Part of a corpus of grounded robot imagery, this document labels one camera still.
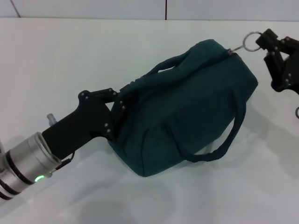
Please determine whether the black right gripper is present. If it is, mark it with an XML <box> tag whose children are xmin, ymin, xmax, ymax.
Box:
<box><xmin>255</xmin><ymin>28</ymin><xmax>299</xmax><ymax>95</ymax></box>

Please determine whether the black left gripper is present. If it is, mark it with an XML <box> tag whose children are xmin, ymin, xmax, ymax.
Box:
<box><xmin>42</xmin><ymin>83</ymin><xmax>132</xmax><ymax>160</ymax></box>

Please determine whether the dark teal fabric lunch bag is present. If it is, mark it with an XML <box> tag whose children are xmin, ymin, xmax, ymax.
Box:
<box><xmin>107</xmin><ymin>31</ymin><xmax>262</xmax><ymax>178</ymax></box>

